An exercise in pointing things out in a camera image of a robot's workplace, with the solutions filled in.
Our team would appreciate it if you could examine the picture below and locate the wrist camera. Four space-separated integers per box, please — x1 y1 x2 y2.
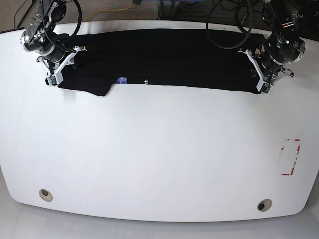
46 74 64 86
256 81 273 95

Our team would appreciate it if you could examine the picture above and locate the red tape marking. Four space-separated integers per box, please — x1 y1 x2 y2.
279 138 301 176

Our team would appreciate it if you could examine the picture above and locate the table grommet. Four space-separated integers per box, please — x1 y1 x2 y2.
257 199 272 212
39 189 53 202

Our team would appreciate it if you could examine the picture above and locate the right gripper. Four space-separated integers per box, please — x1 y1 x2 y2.
37 46 87 80

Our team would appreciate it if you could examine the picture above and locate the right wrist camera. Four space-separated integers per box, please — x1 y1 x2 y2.
46 74 64 86

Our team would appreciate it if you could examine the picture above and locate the yellow cable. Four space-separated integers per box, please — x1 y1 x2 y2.
84 0 133 22

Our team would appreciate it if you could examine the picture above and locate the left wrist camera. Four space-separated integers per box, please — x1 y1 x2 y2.
256 81 273 95

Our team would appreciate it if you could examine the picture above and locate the black tripod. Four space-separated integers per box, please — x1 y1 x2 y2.
13 0 36 29

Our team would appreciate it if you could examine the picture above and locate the left table grommet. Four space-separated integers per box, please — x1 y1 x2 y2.
39 189 53 202

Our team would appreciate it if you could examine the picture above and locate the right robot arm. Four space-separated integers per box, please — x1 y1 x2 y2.
20 0 87 86

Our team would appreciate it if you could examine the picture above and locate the black graphic t-shirt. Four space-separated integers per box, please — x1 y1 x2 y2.
59 29 259 96

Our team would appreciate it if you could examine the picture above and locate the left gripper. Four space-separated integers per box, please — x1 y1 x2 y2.
238 49 295 87

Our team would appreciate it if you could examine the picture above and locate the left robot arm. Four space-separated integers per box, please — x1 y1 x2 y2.
240 0 306 94

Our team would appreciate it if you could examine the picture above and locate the right table grommet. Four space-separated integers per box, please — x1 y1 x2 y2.
257 199 272 212

